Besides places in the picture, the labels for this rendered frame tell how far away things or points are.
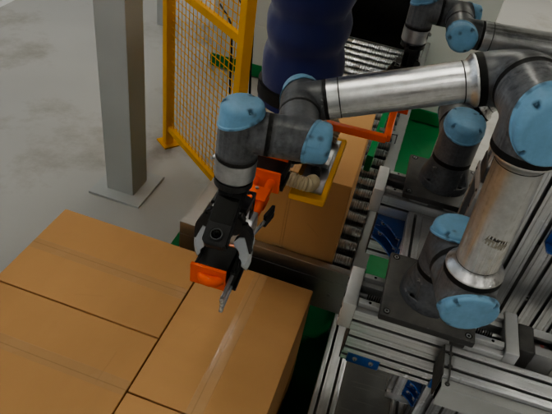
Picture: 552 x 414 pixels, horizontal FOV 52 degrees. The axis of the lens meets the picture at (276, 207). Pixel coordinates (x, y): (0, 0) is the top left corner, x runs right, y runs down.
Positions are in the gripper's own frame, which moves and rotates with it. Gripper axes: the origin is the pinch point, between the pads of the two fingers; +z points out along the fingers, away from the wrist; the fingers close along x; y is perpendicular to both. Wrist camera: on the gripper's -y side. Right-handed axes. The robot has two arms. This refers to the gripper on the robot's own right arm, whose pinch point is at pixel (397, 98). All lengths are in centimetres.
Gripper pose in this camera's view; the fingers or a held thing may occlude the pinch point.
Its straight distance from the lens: 185.8
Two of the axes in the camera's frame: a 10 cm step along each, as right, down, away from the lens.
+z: -1.1, 7.6, 6.4
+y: -2.8, 6.0, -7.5
